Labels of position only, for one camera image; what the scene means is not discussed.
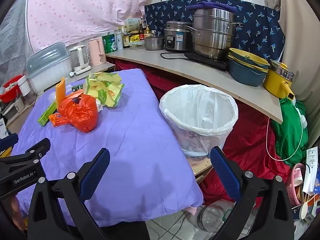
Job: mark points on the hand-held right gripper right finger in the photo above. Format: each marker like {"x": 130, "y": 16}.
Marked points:
{"x": 223, "y": 173}

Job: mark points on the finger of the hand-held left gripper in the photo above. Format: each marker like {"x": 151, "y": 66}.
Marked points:
{"x": 35, "y": 147}
{"x": 8, "y": 140}

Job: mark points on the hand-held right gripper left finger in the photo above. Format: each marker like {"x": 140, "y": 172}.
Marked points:
{"x": 96, "y": 171}

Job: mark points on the orange printed plastic bag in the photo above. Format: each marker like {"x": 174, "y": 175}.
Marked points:
{"x": 80, "y": 115}

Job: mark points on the white lined trash bin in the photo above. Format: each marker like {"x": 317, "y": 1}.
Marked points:
{"x": 200, "y": 105}

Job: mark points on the person's left hand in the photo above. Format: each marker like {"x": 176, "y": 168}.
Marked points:
{"x": 16, "y": 211}

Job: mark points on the red cloth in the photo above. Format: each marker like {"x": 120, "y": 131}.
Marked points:
{"x": 250, "y": 150}

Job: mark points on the green cardboard box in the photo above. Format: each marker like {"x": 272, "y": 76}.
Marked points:
{"x": 46, "y": 113}

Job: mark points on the small orange plastic bag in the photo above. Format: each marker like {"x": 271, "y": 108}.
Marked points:
{"x": 58, "y": 120}

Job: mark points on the red plastic bowl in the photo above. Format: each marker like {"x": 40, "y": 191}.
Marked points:
{"x": 10, "y": 95}

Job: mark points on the clear plastic bottle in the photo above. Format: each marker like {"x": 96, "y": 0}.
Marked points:
{"x": 210, "y": 217}

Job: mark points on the purple cloth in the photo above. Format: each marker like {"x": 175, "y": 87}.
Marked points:
{"x": 130, "y": 140}
{"x": 212, "y": 5}

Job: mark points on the white jar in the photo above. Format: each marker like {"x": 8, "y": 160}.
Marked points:
{"x": 24, "y": 87}

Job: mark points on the orange foam sleeve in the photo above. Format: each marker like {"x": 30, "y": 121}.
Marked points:
{"x": 60, "y": 92}

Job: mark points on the pink plastic basket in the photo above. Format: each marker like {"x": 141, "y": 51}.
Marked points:
{"x": 295, "y": 187}

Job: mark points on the green plastic bag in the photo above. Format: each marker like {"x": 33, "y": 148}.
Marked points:
{"x": 290, "y": 130}

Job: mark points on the yellow green snack bag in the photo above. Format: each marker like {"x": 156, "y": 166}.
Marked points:
{"x": 107, "y": 90}

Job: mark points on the white dish box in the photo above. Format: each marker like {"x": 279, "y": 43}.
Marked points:
{"x": 47, "y": 65}

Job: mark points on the white paper package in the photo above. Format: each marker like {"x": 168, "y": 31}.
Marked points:
{"x": 312, "y": 165}

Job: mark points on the stacked teal yellow bowls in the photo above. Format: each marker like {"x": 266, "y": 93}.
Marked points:
{"x": 245, "y": 76}

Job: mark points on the white glass kettle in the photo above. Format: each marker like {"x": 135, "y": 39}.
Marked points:
{"x": 80, "y": 57}

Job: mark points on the yellow electric pot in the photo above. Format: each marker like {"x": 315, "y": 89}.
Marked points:
{"x": 273, "y": 82}

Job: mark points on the pink electric kettle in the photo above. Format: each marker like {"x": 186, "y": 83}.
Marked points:
{"x": 96, "y": 52}

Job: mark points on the black induction cooker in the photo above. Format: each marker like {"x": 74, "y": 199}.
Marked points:
{"x": 200, "y": 57}

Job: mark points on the yellow plastic colander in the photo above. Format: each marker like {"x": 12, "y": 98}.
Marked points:
{"x": 240, "y": 52}

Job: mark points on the white bottle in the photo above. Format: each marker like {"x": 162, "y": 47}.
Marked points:
{"x": 119, "y": 41}

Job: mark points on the clear food container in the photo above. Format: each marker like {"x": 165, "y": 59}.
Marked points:
{"x": 137, "y": 45}

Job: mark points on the dark sauce bottle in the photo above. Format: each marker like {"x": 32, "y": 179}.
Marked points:
{"x": 126, "y": 40}

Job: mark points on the large steel steamer pot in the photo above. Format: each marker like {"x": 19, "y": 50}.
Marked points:
{"x": 215, "y": 37}

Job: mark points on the yellow seasoning packets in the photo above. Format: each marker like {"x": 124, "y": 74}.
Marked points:
{"x": 135, "y": 38}

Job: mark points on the small steel pot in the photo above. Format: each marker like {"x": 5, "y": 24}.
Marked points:
{"x": 153, "y": 43}

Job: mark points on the steel rice cooker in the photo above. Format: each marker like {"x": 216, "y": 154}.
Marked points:
{"x": 178, "y": 37}

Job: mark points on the brown sauce bottle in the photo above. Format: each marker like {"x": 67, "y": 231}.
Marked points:
{"x": 141, "y": 33}

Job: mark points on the pink dotted bedsheet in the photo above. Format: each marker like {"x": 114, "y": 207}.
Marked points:
{"x": 82, "y": 7}

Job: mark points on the yellow oil bottle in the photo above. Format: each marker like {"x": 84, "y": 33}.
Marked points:
{"x": 147, "y": 32}

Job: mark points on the navy printed cloth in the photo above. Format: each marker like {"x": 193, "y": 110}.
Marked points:
{"x": 260, "y": 30}

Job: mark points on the white green carton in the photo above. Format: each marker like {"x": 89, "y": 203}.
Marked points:
{"x": 132, "y": 24}

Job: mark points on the beige curtain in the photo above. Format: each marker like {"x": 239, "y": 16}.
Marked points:
{"x": 300, "y": 42}

